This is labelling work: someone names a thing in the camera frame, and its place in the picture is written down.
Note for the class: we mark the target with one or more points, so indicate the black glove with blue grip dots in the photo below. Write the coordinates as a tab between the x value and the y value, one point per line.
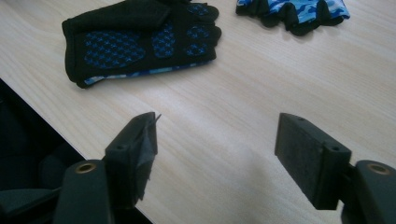
137	43

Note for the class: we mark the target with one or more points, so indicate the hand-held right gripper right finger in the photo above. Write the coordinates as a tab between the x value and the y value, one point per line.
306	158

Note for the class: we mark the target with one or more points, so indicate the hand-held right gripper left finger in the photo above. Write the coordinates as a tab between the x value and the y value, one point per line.
129	158

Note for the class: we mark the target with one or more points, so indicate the blue camouflage fingerless glove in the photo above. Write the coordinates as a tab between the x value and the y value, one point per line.
295	14

